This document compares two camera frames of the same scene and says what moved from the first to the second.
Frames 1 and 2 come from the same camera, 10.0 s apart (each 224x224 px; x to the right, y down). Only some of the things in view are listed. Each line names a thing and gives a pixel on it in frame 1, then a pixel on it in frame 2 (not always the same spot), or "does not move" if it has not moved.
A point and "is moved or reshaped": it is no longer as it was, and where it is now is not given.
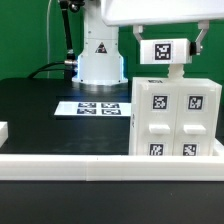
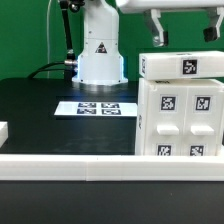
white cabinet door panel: [195, 127] is moved or reshaped
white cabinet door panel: [157, 119] is moved or reshaped
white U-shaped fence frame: [112, 167] does not move
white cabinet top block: [165, 52] is moved or reshaped
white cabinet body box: [174, 116] is moved or reshaped
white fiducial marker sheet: [95, 108] does not move
